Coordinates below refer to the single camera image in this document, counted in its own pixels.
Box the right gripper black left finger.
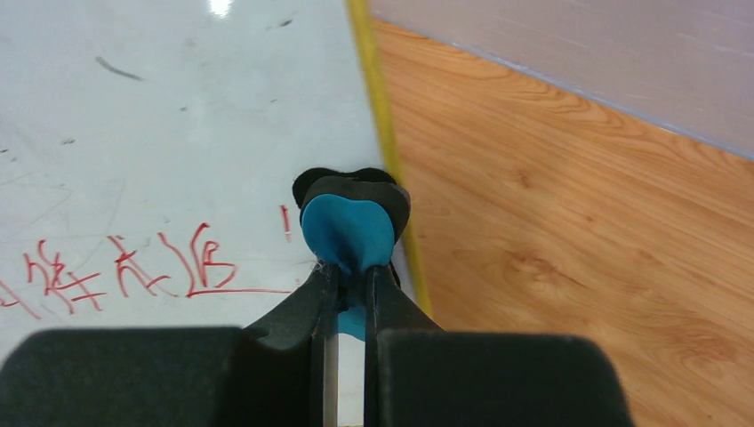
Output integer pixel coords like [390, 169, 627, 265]
[1, 270, 338, 426]

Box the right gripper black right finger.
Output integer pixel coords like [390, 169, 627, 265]
[364, 266, 633, 426]

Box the blue black whiteboard eraser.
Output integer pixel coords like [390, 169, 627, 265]
[292, 167, 411, 342]

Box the yellow framed whiteboard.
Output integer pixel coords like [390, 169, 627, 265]
[1, 1, 403, 426]

